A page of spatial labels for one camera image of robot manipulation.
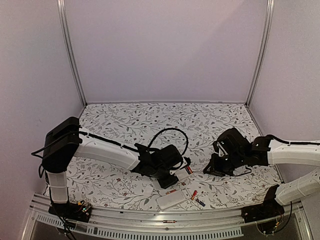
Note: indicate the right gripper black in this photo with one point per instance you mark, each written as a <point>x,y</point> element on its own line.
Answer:
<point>213,168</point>

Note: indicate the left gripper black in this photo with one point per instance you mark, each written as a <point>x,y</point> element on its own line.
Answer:
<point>166,184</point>

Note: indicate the white remote with buttons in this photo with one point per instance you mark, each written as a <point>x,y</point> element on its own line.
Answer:
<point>182,174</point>

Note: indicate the white battery cover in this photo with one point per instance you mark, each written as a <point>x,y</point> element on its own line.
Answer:
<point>148,190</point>

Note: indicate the purple AA battery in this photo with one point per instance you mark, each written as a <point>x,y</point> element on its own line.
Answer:
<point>200,202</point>

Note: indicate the red gold AA battery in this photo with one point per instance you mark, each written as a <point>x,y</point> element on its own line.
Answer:
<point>169,222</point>

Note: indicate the orange AA battery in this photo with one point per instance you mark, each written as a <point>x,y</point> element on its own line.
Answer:
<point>172,191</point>

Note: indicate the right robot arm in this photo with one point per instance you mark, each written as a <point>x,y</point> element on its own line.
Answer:
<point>232,150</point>

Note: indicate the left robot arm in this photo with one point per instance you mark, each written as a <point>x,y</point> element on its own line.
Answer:
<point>69,139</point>

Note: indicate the red black battery in remote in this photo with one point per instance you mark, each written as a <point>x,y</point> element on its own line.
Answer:
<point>188,169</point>

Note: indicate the floral table mat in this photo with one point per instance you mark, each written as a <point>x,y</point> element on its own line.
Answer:
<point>192,128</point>

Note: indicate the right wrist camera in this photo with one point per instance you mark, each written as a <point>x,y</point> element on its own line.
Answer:
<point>218,148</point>

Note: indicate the aluminium front rail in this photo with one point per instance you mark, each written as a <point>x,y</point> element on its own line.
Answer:
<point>122,224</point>

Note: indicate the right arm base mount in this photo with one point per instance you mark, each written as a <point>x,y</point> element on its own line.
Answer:
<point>269,208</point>

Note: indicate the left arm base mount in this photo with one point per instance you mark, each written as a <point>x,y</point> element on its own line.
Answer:
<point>80,211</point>

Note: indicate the right aluminium frame post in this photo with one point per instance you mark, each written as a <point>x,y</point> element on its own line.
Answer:
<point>262,51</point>

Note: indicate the aluminium frame post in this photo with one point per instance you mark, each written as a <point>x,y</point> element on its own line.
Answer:
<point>70,51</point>
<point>262,51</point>

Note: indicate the left aluminium frame post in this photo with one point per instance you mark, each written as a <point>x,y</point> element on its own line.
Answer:
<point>70,51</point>

